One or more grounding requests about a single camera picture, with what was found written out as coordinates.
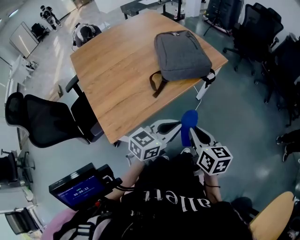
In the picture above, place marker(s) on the black swivel chair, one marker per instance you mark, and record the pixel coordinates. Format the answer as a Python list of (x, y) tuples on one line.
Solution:
[(38, 29)]

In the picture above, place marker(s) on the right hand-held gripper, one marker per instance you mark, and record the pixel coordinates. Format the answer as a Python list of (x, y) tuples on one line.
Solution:
[(214, 160)]

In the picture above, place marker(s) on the tan chair back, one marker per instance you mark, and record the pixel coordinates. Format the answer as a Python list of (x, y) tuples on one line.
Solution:
[(272, 215)]

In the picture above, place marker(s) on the black sink table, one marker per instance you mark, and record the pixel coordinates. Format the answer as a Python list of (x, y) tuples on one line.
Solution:
[(133, 8)]

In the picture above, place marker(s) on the white table leg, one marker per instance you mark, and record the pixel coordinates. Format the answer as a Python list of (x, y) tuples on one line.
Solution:
[(118, 142), (202, 91)]

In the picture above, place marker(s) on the wooden bench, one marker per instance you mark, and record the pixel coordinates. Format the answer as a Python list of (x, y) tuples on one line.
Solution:
[(55, 95)]

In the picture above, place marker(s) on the person's right forearm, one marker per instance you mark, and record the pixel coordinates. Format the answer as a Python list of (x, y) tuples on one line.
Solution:
[(212, 189)]

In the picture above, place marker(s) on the grey backpack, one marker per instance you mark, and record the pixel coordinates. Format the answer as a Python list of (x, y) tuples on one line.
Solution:
[(180, 56)]

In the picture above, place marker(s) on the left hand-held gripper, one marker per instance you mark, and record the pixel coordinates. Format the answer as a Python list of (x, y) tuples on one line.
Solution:
[(144, 145)]

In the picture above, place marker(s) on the blue cloth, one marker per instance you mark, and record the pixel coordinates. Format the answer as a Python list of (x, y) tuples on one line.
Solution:
[(189, 119)]

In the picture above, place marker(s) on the white desk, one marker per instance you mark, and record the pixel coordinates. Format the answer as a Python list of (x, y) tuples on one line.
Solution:
[(20, 70)]

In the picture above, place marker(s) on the black mesh office chair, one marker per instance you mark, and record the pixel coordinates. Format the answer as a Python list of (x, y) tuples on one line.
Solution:
[(47, 122), (255, 32), (283, 70)]

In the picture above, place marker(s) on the person's left forearm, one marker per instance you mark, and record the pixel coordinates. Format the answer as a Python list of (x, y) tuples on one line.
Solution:
[(129, 178)]

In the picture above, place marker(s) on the person's black printed shirt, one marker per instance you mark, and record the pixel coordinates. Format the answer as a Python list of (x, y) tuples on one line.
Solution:
[(168, 211)]

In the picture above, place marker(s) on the clear plastic bottle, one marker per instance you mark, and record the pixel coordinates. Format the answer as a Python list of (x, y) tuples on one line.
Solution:
[(176, 14)]

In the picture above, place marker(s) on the black screen device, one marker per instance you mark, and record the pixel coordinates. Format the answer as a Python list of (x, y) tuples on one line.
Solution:
[(79, 189)]

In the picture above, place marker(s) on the white board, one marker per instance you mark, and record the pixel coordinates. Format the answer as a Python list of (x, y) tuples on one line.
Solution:
[(23, 41)]

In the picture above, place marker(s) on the person's white sneaker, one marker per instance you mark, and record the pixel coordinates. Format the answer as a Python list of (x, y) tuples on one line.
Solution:
[(185, 151), (165, 157)]

